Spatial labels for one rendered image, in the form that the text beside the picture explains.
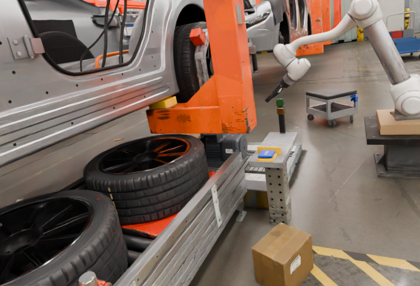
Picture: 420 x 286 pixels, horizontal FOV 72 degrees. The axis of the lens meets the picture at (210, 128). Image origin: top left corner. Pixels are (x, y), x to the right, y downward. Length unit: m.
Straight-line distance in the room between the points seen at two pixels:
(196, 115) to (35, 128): 0.85
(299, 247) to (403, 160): 1.18
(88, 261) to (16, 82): 0.67
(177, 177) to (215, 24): 0.79
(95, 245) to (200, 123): 0.95
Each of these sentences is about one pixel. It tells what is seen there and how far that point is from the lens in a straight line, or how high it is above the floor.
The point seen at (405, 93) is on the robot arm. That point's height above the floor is 0.59.
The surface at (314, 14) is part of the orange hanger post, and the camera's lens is 5.68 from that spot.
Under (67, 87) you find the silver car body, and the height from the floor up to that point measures 0.95.
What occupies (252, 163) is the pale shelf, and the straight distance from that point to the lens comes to 1.45.
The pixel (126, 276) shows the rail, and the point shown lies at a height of 0.39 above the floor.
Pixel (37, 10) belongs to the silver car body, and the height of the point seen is 1.58.
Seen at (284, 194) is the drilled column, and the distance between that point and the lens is 1.64.
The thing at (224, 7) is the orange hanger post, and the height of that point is 1.18.
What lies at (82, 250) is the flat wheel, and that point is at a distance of 1.02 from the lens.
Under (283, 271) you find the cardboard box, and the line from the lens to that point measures 1.30.
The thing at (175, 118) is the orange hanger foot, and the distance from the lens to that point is 1.80.
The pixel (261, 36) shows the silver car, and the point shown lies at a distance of 4.69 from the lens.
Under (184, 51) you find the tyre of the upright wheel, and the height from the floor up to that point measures 1.00.
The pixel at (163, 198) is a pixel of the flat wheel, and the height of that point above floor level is 0.38.
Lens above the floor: 1.04
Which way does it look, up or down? 17 degrees down
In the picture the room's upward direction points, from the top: 9 degrees counter-clockwise
